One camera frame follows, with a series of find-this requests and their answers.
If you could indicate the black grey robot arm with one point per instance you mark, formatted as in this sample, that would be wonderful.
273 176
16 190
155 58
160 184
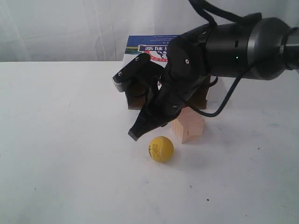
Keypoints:
262 50

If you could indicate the blue white cardboard box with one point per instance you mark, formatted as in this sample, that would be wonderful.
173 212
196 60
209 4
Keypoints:
156 47

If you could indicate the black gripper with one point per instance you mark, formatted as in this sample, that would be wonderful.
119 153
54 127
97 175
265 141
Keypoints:
185 72

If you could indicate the light wooden cube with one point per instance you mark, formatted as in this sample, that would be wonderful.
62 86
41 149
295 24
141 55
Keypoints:
188 126

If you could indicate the yellow tennis ball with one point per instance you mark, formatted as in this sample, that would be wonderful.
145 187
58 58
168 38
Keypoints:
161 149

